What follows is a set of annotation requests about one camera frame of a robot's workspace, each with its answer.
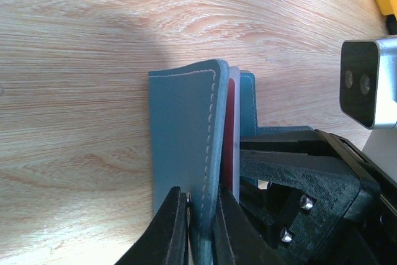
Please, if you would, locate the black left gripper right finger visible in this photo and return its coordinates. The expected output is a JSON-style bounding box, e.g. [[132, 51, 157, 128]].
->
[[213, 186, 281, 264]]

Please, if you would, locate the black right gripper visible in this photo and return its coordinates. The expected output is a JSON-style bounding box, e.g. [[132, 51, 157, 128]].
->
[[240, 133, 396, 264]]

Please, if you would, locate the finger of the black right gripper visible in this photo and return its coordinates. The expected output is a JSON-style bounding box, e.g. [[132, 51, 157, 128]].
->
[[240, 130, 332, 156]]

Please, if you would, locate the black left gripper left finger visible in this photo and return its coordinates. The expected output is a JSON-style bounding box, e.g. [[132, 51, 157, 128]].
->
[[117, 187, 189, 265]]

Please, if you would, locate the red black stripe card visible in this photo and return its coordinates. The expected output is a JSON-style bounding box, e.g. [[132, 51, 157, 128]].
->
[[221, 79, 239, 200]]

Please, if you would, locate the teal leather card holder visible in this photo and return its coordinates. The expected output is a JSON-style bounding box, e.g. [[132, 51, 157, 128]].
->
[[147, 59, 314, 265]]

